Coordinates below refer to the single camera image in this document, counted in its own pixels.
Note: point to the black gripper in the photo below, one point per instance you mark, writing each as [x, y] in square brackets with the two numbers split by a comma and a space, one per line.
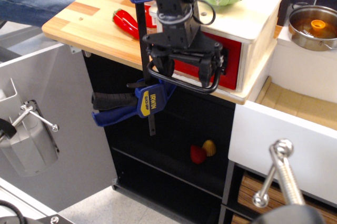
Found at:
[183, 40]

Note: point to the black metal drawer handle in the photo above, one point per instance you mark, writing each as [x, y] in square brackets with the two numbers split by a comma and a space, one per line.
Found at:
[192, 56]

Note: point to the red front wooden drawer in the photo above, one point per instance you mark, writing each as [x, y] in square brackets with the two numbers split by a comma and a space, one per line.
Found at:
[228, 78]

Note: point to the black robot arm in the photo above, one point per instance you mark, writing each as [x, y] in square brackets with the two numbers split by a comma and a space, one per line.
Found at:
[178, 9]

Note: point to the plywood drawer box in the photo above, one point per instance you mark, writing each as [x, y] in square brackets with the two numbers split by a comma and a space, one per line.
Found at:
[251, 22]

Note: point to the wicker basket drawer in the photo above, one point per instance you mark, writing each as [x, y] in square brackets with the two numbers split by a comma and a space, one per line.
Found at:
[251, 183]

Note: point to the blue Irwin bar clamp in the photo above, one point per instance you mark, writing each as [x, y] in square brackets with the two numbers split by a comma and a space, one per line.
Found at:
[150, 96]

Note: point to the red toy chili pepper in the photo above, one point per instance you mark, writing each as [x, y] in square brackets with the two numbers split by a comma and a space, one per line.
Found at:
[126, 22]

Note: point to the yellow toy lemon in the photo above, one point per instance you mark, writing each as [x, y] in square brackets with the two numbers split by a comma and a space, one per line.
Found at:
[209, 147]

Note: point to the red toy strawberry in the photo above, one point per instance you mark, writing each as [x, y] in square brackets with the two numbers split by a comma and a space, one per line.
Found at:
[197, 154]

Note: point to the wooden butcher block board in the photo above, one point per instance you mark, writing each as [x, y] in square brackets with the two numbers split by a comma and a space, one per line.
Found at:
[87, 24]

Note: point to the black shelf cabinet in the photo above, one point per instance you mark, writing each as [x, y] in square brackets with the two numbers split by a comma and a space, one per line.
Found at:
[158, 169]

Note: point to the white toy sink counter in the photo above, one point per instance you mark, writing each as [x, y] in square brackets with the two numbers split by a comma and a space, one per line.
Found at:
[256, 127]

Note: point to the stainless steel pot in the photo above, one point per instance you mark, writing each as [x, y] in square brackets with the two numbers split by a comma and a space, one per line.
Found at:
[302, 34]

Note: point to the orange toy in pot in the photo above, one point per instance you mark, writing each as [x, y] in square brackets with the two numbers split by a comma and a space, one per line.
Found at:
[318, 25]

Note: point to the grey cabinet door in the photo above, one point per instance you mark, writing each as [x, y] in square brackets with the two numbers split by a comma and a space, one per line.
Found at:
[57, 154]

